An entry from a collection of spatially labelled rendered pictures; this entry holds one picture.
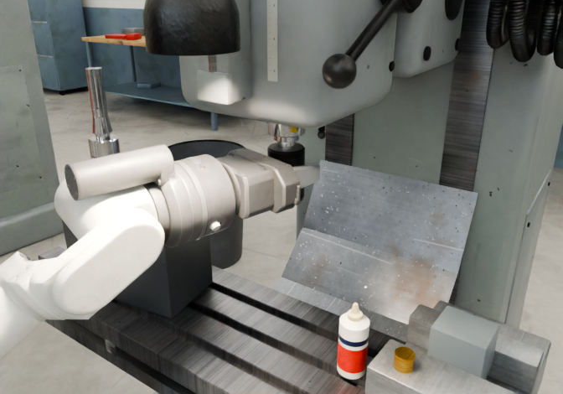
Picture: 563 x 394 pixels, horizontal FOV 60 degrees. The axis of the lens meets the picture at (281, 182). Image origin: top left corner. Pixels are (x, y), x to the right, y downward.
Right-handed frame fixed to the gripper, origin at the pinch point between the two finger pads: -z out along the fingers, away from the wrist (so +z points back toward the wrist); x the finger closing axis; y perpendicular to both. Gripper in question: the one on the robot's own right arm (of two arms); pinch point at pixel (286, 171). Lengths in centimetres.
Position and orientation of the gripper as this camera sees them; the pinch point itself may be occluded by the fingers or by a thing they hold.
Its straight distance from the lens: 62.4
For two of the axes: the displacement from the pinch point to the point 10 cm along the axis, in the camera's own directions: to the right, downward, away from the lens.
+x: -6.5, -2.8, 7.1
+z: -7.6, 2.3, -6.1
